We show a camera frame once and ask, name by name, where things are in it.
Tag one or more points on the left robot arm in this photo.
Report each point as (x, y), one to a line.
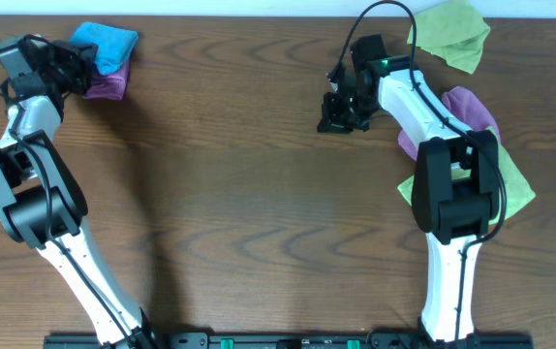
(42, 205)

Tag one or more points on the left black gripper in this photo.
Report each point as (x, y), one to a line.
(75, 65)

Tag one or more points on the folded purple cloth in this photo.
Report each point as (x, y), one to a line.
(112, 86)

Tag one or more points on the small green cloth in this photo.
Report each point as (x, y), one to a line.
(454, 31)

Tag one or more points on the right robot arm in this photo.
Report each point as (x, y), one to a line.
(457, 186)

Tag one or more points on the blue microfiber cloth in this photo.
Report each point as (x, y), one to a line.
(115, 45)

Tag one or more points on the crumpled purple cloth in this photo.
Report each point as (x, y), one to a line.
(468, 108)

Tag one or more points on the large green cloth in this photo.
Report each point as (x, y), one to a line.
(519, 191)

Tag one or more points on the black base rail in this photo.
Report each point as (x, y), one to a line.
(386, 339)

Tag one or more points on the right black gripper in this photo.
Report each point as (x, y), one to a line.
(344, 104)

